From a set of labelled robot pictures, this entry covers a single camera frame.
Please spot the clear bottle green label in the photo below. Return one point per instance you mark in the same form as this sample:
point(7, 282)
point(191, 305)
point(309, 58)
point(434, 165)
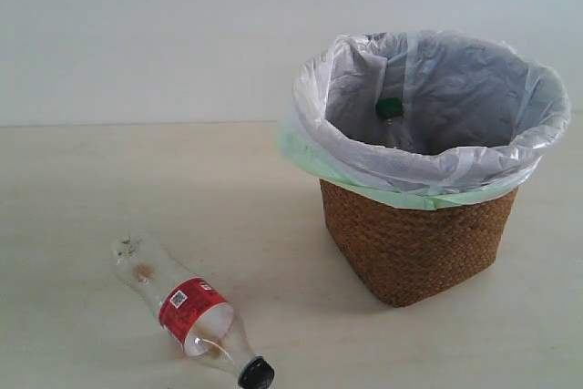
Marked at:
point(392, 132)

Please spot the translucent white bin liner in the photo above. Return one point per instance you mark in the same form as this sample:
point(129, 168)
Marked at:
point(480, 115)

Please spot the woven brown wicker bin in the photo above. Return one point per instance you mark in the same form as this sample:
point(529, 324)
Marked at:
point(405, 256)

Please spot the clear bottle red label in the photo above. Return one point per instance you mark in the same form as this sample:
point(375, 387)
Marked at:
point(197, 316)

